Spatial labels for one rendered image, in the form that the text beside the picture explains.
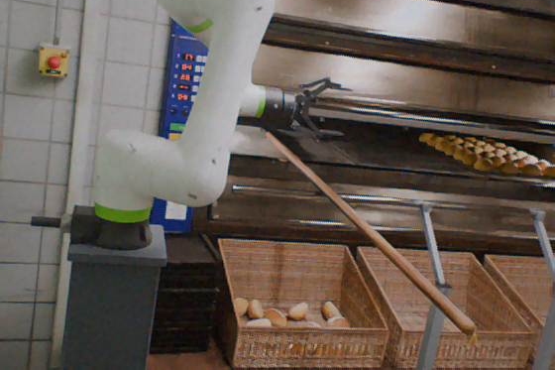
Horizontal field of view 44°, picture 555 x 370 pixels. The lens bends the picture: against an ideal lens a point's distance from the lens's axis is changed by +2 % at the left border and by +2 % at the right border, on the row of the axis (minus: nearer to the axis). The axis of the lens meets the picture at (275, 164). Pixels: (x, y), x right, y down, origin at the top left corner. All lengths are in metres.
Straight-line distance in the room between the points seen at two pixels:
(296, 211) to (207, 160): 1.32
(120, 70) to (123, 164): 1.01
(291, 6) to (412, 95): 0.62
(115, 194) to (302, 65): 1.26
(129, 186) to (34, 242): 1.16
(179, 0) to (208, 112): 0.27
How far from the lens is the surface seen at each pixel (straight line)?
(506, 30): 2.93
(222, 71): 1.44
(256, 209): 2.63
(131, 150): 1.45
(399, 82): 2.73
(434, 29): 2.75
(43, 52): 2.35
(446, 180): 2.93
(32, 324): 2.74
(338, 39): 2.60
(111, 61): 2.43
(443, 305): 1.56
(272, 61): 2.53
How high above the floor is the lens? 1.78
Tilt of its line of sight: 14 degrees down
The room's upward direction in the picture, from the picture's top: 10 degrees clockwise
